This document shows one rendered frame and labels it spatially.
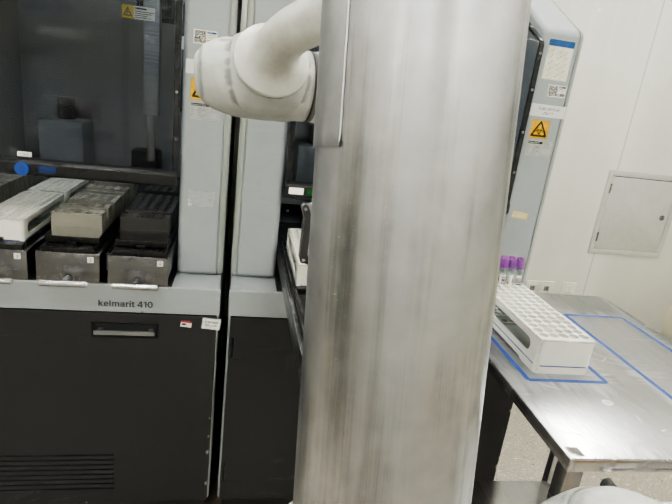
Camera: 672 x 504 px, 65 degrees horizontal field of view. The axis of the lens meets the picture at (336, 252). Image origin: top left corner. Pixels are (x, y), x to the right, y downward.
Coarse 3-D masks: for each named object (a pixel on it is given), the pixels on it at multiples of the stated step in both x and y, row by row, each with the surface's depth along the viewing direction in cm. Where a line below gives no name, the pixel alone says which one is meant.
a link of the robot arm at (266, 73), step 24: (312, 0) 57; (264, 24) 64; (288, 24) 60; (312, 24) 58; (216, 48) 69; (240, 48) 68; (264, 48) 64; (288, 48) 62; (216, 72) 69; (240, 72) 68; (264, 72) 67; (288, 72) 67; (312, 72) 73; (216, 96) 71; (240, 96) 70; (264, 96) 69; (288, 96) 70; (312, 96) 74; (264, 120) 77; (288, 120) 77
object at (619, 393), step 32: (576, 320) 112; (608, 320) 115; (512, 352) 94; (608, 352) 99; (640, 352) 100; (512, 384) 83; (544, 384) 84; (576, 384) 85; (608, 384) 87; (640, 384) 88; (544, 416) 75; (576, 416) 76; (608, 416) 77; (640, 416) 78; (576, 448) 69; (608, 448) 70; (640, 448) 70; (544, 480) 144; (576, 480) 68; (608, 480) 69
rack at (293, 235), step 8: (288, 232) 136; (296, 232) 136; (288, 240) 138; (296, 240) 130; (288, 248) 134; (296, 248) 123; (288, 256) 133; (296, 256) 117; (296, 264) 116; (304, 264) 112; (296, 272) 115; (304, 272) 113; (296, 280) 114; (304, 280) 113
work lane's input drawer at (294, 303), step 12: (288, 264) 126; (288, 276) 122; (288, 288) 114; (300, 288) 112; (288, 300) 111; (300, 300) 109; (288, 312) 110; (300, 312) 100; (300, 324) 98; (300, 336) 93; (300, 348) 89; (300, 360) 88; (300, 372) 87
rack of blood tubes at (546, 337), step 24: (504, 288) 108; (528, 288) 109; (504, 312) 98; (528, 312) 97; (552, 312) 98; (504, 336) 98; (528, 336) 100; (552, 336) 89; (576, 336) 89; (528, 360) 89; (552, 360) 87; (576, 360) 88
